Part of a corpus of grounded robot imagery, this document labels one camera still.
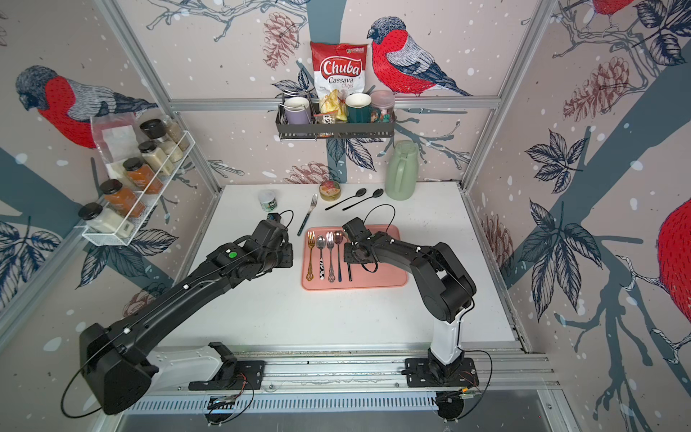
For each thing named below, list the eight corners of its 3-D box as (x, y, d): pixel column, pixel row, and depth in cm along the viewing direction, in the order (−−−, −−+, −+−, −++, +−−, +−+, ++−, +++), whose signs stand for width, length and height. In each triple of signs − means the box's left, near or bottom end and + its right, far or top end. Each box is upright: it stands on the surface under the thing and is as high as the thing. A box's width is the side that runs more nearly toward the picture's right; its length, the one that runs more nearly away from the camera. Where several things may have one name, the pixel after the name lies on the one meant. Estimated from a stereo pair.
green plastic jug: (387, 209, 117) (393, 166, 97) (383, 178, 130) (389, 134, 110) (413, 209, 117) (425, 165, 97) (407, 178, 129) (417, 134, 110)
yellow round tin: (318, 201, 118) (317, 196, 116) (320, 185, 125) (319, 180, 122) (340, 201, 118) (339, 196, 116) (340, 185, 125) (340, 180, 122)
